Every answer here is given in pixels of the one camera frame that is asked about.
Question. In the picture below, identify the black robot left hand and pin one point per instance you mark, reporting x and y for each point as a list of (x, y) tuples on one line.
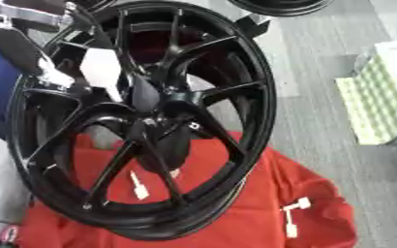
[(168, 148)]

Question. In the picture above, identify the black round wheel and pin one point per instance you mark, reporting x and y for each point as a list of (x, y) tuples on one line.
[(281, 6)]

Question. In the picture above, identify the black wheel stand bracket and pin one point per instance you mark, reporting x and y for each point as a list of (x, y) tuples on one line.
[(253, 25)]

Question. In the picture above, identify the white pin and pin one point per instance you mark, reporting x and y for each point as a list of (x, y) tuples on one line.
[(175, 173), (140, 190), (303, 203), (291, 230)]

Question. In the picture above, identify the green and white crate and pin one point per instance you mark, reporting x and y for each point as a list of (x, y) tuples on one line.
[(377, 97)]

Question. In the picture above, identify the black spoked wheel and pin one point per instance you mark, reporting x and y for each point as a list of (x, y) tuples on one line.
[(247, 97)]

